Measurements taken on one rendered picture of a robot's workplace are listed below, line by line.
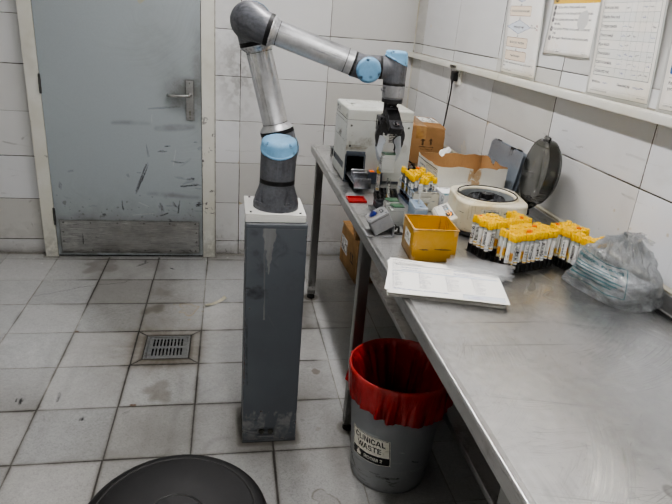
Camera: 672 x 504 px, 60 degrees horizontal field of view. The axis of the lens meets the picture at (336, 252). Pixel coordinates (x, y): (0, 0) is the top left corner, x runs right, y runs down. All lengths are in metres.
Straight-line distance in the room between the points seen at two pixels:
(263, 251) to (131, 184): 1.94
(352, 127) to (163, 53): 1.52
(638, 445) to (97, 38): 3.23
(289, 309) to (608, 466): 1.24
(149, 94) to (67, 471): 2.14
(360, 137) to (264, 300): 0.81
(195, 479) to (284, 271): 0.90
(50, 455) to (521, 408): 1.73
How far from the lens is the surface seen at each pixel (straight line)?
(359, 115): 2.40
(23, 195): 3.99
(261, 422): 2.28
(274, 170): 1.89
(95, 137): 3.73
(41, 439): 2.48
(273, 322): 2.04
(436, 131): 2.88
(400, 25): 3.77
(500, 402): 1.15
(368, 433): 2.03
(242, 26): 1.88
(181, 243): 3.85
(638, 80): 1.86
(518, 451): 1.05
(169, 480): 1.26
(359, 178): 2.28
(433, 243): 1.68
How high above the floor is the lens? 1.51
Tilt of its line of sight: 22 degrees down
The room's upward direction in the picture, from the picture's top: 5 degrees clockwise
